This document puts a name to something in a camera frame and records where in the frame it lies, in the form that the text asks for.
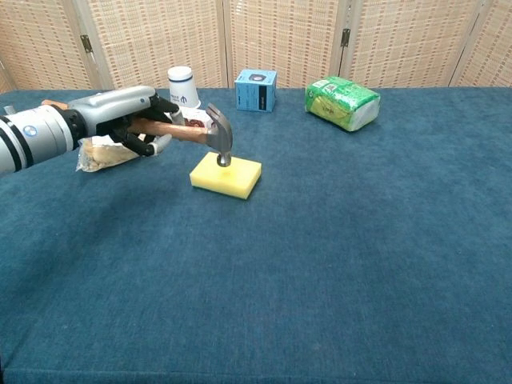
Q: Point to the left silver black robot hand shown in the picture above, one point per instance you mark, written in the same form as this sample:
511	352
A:
116	108

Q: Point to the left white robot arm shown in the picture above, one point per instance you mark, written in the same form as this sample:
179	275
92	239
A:
32	138

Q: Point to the yellow sponge block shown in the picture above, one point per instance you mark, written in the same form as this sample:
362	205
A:
236	180

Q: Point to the clear bag of bread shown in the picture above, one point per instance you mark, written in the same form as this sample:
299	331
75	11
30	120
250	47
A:
104	156

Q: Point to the white paper cup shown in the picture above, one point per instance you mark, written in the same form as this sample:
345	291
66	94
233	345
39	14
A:
182	90

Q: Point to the brass screen hinge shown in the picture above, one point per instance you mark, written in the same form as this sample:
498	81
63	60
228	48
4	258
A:
345	38
86	43

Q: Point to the white red baking paper box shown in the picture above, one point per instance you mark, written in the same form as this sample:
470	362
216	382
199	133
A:
198	120

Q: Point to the light blue cardboard box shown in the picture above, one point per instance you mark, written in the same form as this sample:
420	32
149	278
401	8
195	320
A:
256	92

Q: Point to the woven bamboo folding screen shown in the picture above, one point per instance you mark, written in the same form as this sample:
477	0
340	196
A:
280	40

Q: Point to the green tissue pack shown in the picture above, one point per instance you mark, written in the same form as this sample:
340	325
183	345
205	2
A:
340	104

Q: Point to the blue table cloth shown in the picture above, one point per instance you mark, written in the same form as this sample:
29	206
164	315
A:
320	260

